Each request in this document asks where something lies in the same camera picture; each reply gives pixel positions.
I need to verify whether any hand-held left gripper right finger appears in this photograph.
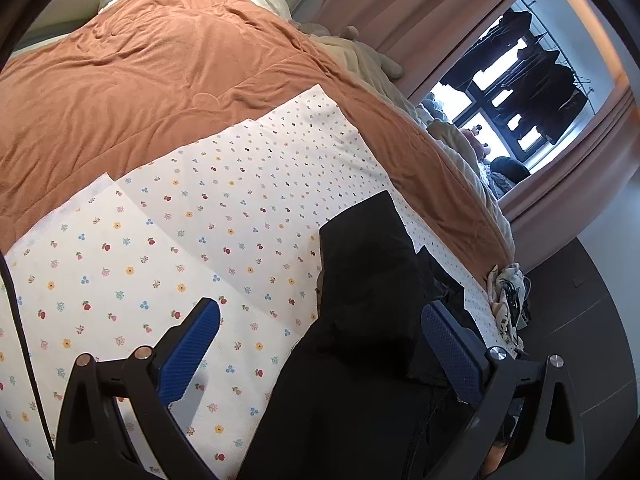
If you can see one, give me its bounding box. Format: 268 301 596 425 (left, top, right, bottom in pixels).
421 300 591 480

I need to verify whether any black jacket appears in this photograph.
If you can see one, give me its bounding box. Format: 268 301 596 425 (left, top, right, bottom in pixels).
235 190 506 480

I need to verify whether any row of hanging dark clothes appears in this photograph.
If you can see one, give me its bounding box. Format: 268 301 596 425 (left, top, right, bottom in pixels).
477 7 590 147

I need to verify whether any orange blanket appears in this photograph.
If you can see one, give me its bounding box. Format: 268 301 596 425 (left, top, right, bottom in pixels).
0 0 516 271

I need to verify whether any white black patterned cloth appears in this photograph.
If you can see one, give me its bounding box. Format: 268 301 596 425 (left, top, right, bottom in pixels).
482 262 532 357

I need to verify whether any floral white bed sheet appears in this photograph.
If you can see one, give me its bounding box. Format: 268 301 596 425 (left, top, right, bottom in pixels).
0 82 501 480

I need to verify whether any dark round object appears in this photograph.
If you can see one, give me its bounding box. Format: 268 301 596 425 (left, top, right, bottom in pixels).
489 156 532 194

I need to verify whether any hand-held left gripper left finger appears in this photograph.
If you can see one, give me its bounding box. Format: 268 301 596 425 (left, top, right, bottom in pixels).
54 298 222 480

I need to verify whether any beige blanket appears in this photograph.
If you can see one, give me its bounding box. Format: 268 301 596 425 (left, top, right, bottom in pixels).
307 34 516 261

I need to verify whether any pink curtain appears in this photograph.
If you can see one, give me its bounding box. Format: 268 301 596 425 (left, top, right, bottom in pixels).
320 0 553 98
500 67 640 221

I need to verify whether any metal clothes rack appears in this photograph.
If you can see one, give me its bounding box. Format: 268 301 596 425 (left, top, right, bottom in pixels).
522 0 597 92

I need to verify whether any pink plush toy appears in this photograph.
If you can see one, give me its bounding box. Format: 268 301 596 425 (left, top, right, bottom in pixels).
459 127 492 162

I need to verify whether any window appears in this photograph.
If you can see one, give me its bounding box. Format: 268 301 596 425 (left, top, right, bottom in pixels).
407 0 626 177

